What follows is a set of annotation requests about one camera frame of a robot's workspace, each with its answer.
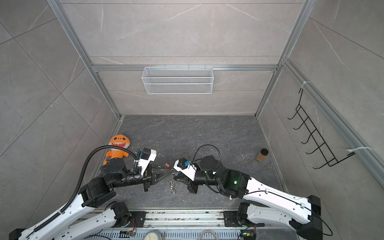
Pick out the red key tag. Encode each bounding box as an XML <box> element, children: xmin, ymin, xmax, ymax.
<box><xmin>164</xmin><ymin>163</ymin><xmax>172</xmax><ymax>169</ymax></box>

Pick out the silver keyring chain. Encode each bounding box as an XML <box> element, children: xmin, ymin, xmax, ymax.
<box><xmin>168</xmin><ymin>173</ymin><xmax>177</xmax><ymax>194</ymax></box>

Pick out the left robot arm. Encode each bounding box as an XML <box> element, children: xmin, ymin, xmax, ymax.
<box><xmin>9</xmin><ymin>158</ymin><xmax>171</xmax><ymax>240</ymax></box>

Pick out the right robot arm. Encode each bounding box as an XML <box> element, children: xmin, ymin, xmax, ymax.
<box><xmin>173</xmin><ymin>155</ymin><xmax>323</xmax><ymax>240</ymax></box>

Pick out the orange shark plush toy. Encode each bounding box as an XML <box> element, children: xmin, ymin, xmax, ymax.
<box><xmin>103</xmin><ymin>134</ymin><xmax>132</xmax><ymax>166</ymax></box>

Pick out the round gauge dial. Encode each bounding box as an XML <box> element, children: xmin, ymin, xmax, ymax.
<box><xmin>143</xmin><ymin>230</ymin><xmax>163</xmax><ymax>240</ymax></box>

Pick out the brown spice bottle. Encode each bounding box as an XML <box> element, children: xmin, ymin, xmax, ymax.
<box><xmin>256</xmin><ymin>148</ymin><xmax>269</xmax><ymax>163</ymax></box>

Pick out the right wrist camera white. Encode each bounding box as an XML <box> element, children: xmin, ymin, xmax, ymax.
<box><xmin>174</xmin><ymin>158</ymin><xmax>197</xmax><ymax>181</ymax></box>

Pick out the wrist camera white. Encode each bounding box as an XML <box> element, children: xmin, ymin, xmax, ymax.
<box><xmin>174</xmin><ymin>158</ymin><xmax>197</xmax><ymax>181</ymax></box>
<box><xmin>138</xmin><ymin>148</ymin><xmax>157</xmax><ymax>176</ymax></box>

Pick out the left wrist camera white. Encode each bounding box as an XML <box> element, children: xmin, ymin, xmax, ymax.
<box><xmin>138</xmin><ymin>148</ymin><xmax>157</xmax><ymax>176</ymax></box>

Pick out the aluminium rail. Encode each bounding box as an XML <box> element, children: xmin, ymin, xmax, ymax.
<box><xmin>58</xmin><ymin>208</ymin><xmax>310</xmax><ymax>232</ymax></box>

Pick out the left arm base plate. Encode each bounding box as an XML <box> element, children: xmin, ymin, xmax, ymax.
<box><xmin>112</xmin><ymin>211</ymin><xmax>147</xmax><ymax>229</ymax></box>

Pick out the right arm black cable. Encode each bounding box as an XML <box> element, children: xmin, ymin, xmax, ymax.
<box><xmin>191</xmin><ymin>144</ymin><xmax>223</xmax><ymax>164</ymax></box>

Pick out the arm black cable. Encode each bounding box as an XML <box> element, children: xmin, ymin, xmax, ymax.
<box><xmin>32</xmin><ymin>145</ymin><xmax>139</xmax><ymax>233</ymax></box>
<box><xmin>191</xmin><ymin>144</ymin><xmax>223</xmax><ymax>164</ymax></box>

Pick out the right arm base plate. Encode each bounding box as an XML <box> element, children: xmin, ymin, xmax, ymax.
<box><xmin>223</xmin><ymin>211</ymin><xmax>265</xmax><ymax>227</ymax></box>

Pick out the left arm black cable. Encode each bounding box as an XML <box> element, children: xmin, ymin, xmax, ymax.
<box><xmin>32</xmin><ymin>145</ymin><xmax>139</xmax><ymax>233</ymax></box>

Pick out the white wire mesh basket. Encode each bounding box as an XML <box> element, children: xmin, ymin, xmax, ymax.
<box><xmin>142</xmin><ymin>67</ymin><xmax>214</xmax><ymax>95</ymax></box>

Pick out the black wire hook rack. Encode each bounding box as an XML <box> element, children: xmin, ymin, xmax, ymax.
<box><xmin>287</xmin><ymin>89</ymin><xmax>355</xmax><ymax>170</ymax></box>

